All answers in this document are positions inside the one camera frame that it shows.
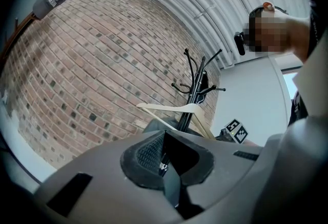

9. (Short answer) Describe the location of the grey cap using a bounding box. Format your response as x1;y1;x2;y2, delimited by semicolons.
32;0;79;19

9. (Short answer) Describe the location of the glass window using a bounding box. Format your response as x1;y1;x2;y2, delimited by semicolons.
281;69;299;98

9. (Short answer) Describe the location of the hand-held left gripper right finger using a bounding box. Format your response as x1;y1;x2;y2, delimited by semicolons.
165;115;328;224

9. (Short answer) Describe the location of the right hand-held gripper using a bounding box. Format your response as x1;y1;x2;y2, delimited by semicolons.
215;118;249;145

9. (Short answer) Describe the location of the person's head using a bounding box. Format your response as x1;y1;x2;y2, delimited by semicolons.
247;5;311;63

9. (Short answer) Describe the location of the black head camera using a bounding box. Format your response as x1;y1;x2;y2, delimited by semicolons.
234;31;247;56

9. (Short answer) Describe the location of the beige wooden hanger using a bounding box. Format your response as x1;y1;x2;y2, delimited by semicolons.
135;102;216;139

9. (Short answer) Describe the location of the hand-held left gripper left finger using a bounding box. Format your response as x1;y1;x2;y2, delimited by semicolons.
33;130;196;224

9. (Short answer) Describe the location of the grey hanging garment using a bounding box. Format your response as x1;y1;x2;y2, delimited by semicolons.
142;117;180;133

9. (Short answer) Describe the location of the black coat rack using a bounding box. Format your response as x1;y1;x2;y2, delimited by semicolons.
158;48;227;177

